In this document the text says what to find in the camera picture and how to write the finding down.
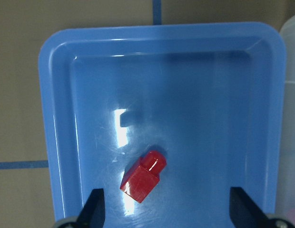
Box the blue plastic tray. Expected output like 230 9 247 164
39 22 286 228

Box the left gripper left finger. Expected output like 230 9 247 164
54 189 105 228

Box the clear plastic storage box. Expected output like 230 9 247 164
276 15 295 225

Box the red toy block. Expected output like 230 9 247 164
120 150 167 203

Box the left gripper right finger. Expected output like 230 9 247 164
229 187 295 228

